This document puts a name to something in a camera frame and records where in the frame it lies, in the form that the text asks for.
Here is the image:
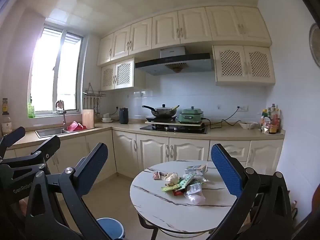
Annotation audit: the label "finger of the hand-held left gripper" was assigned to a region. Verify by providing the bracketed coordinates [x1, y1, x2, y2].
[0, 127, 26, 159]
[0, 135, 61, 167]

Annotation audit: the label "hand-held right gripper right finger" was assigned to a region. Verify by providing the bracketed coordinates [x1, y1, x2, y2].
[211, 144, 293, 240]

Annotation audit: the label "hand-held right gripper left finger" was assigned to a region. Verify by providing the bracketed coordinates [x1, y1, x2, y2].
[24, 142, 112, 240]

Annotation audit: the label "white barcode packet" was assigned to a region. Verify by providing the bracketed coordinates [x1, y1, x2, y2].
[185, 183, 202, 196]

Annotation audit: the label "dark green yellow-edged packet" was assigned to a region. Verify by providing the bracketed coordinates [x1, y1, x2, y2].
[179, 174, 196, 191]

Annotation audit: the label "glossy green wrapper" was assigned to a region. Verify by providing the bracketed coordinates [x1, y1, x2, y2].
[161, 184, 182, 193]

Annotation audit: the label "blue plastic bin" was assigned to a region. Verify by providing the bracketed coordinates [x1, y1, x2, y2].
[96, 217, 126, 240]

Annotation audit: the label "steel sink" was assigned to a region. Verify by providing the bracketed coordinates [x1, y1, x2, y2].
[35, 127, 99, 138]

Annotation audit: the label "bottle with yellow label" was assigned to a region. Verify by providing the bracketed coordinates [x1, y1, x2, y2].
[1, 98, 13, 136]

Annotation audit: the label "steel faucet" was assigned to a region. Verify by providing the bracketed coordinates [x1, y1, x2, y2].
[54, 100, 68, 130]

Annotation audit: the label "wooden cutting board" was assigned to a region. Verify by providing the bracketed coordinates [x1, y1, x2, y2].
[82, 109, 95, 129]

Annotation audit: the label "white bowl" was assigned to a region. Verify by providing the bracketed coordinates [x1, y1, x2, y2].
[239, 121, 258, 130]

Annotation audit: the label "light wooden board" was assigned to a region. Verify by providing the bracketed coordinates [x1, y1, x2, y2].
[145, 120, 203, 126]

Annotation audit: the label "cream lower cabinets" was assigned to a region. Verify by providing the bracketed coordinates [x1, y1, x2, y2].
[4, 122, 286, 184]

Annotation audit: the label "black electric kettle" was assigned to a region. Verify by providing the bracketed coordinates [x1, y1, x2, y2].
[119, 107, 129, 124]

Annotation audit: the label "round marble table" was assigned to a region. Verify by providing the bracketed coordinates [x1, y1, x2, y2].
[129, 160, 242, 240]

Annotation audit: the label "green electric hotpot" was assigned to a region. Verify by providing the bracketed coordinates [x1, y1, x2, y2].
[178, 106, 205, 125]

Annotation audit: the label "black gas stove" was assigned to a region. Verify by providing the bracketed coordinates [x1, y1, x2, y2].
[139, 121, 208, 134]

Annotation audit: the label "cluster of condiment bottles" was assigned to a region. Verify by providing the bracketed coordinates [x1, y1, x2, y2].
[260, 103, 282, 134]

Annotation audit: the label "hanging utensil rack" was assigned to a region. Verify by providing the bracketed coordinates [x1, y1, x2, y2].
[84, 82, 107, 113]

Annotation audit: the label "window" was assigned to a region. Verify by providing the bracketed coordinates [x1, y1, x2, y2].
[27, 22, 87, 118]

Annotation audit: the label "wok with lid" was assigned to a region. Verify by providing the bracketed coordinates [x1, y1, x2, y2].
[142, 104, 180, 118]

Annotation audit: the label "small lattice door cabinet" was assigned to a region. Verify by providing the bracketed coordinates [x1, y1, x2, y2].
[101, 58, 135, 90]

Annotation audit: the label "large lattice door cabinet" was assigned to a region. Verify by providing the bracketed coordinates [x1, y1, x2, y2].
[212, 45, 276, 86]

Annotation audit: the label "range hood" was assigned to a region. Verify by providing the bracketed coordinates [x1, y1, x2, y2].
[135, 46, 215, 76]

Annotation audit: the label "cream upper cabinet row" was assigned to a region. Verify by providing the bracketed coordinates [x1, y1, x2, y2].
[97, 6, 272, 67]

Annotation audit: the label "black power cable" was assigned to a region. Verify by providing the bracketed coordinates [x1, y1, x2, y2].
[203, 107, 241, 130]

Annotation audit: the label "round grey wall disc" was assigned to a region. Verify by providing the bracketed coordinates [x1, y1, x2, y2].
[309, 22, 320, 68]

